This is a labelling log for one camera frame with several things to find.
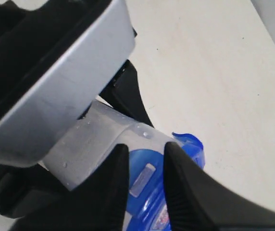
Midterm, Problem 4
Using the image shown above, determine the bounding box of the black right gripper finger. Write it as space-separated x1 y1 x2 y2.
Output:
11 144 129 231
100 60 153 127
163 142 275 231

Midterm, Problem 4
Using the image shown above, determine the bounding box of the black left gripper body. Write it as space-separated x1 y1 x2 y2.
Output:
0 164 68 218

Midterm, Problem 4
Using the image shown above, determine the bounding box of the tall clear plastic container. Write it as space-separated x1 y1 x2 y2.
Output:
42 101 181 191

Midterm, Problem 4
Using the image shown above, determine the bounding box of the blue snap-lock lid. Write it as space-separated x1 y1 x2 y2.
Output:
123 131 205 231

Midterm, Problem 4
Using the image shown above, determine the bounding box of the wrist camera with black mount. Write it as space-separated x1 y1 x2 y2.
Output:
0 0 135 167

